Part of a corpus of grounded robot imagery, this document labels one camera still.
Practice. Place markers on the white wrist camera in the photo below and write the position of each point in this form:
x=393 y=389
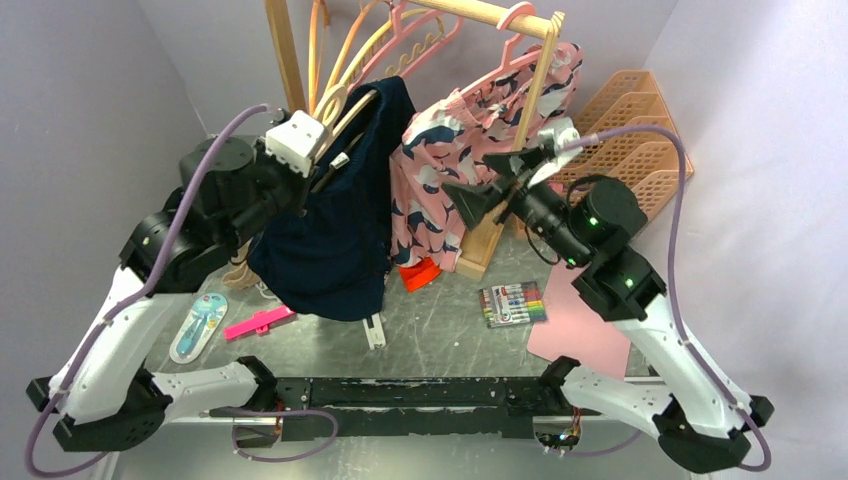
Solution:
x=552 y=139
x=295 y=142

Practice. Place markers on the marker pen set box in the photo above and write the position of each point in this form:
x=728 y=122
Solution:
x=512 y=305

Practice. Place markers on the blue toothbrush package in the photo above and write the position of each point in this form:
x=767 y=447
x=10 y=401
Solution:
x=200 y=324

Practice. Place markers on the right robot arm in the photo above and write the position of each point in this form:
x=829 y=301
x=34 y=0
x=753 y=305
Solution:
x=700 y=418

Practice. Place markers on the pink clipboard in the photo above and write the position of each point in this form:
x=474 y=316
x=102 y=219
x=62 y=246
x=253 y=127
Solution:
x=572 y=329

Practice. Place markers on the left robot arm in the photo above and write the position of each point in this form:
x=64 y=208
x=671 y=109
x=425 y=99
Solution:
x=104 y=397

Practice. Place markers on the pink hanger holding shorts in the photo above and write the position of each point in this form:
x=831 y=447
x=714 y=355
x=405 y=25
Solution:
x=509 y=62

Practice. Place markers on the beige shorts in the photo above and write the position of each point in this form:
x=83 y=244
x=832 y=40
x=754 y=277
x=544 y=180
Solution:
x=240 y=276

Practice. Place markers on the orange garment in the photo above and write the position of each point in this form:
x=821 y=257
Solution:
x=419 y=275

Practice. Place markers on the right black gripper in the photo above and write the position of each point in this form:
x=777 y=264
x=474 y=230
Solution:
x=474 y=199

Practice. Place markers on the pink shark print shorts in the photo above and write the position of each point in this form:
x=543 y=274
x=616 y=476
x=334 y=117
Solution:
x=446 y=141

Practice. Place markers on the pink plastic clip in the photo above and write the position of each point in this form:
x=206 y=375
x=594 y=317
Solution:
x=259 y=323

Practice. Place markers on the wooden clothes rack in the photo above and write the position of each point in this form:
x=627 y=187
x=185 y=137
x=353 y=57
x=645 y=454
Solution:
x=540 y=34

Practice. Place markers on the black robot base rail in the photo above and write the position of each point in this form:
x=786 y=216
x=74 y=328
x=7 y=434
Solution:
x=511 y=407

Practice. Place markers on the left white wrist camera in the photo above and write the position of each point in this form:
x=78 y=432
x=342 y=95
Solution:
x=295 y=142

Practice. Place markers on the yellow hanger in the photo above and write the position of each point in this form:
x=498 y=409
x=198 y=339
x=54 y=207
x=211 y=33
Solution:
x=344 y=56

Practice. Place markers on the white plastic clip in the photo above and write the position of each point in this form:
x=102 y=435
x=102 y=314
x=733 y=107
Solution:
x=374 y=331

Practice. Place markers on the peach plastic file organizer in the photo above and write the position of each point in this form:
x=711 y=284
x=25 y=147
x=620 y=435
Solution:
x=647 y=162

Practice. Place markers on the pink plastic hanger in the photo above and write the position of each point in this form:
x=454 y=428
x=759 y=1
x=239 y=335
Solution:
x=411 y=46

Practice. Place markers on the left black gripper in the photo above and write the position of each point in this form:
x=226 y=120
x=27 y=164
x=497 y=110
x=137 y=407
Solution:
x=303 y=188

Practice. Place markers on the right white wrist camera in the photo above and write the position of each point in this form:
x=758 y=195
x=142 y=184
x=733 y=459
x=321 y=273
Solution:
x=552 y=139

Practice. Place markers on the navy blue shorts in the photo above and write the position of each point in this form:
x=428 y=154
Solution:
x=332 y=261

